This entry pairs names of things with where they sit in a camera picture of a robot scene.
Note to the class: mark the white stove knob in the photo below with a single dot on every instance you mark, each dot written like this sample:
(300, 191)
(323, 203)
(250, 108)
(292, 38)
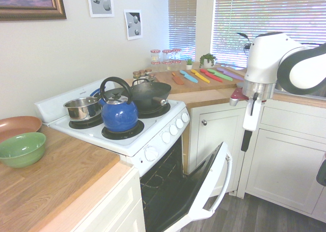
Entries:
(185, 117)
(179, 123)
(173, 130)
(166, 137)

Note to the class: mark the purple knife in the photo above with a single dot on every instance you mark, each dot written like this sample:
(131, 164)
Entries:
(230, 74)

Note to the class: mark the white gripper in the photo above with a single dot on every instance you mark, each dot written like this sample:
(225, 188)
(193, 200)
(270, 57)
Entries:
(250, 120)

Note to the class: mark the wide window blind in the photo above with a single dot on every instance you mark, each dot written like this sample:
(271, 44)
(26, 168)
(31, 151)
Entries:
(267, 10)

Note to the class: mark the large grey shapes print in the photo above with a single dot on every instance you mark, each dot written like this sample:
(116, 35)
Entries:
(100, 1)

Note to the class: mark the red knife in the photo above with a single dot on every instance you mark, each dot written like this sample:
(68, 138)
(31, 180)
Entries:
(211, 75)

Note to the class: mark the white electric stove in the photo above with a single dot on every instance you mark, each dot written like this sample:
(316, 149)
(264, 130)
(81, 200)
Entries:
(119, 143)

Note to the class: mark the green knife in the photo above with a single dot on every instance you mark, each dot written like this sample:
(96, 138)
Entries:
(220, 74)

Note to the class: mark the white sink cabinet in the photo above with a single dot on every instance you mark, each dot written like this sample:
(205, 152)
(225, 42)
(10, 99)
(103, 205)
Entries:
(285, 166)

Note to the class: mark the round metal cabinet knob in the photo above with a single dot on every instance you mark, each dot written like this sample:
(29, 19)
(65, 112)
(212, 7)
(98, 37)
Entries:
(204, 122)

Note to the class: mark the spice jar copper lid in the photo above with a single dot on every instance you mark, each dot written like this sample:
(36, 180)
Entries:
(136, 75)
(142, 73)
(148, 71)

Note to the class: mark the gold framed painting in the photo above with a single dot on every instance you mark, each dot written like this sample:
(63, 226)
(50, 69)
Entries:
(28, 0)

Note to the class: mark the white cabinet door with knob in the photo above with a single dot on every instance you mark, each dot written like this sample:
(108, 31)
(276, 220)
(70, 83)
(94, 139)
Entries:
(219, 145)

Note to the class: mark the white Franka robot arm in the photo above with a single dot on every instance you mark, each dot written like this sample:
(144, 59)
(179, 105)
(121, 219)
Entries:
(262, 61)

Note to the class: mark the green bowl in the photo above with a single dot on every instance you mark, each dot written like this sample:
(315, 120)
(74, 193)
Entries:
(23, 150)

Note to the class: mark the leafy potted plant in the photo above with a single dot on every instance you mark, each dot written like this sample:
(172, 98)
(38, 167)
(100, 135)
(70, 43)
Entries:
(207, 59)

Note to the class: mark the large white oven knob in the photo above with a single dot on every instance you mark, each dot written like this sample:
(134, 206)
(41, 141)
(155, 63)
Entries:
(151, 153)

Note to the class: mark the glass jar red checked lid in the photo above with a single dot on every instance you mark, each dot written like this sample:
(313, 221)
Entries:
(155, 56)
(166, 56)
(176, 54)

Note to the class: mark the small grey shapes print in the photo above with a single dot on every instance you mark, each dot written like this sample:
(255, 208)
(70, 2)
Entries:
(133, 24)

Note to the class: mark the orange short knife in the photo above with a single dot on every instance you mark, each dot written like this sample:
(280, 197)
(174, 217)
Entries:
(177, 79)

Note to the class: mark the white counter cabinet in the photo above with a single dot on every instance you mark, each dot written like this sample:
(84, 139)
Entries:
(117, 206)

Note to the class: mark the white oven door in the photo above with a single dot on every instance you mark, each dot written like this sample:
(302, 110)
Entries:
(203, 181)

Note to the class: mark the narrow window blind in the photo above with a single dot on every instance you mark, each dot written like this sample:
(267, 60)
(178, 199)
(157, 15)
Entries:
(182, 23)

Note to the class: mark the yellow knife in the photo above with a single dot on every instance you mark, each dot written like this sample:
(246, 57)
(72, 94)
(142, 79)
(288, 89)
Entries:
(201, 76)

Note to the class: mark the tiny potted plant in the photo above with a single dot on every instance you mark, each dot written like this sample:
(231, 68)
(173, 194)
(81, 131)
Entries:
(189, 64)

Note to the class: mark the blue knife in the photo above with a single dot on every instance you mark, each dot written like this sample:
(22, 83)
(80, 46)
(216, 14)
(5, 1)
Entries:
(188, 76)

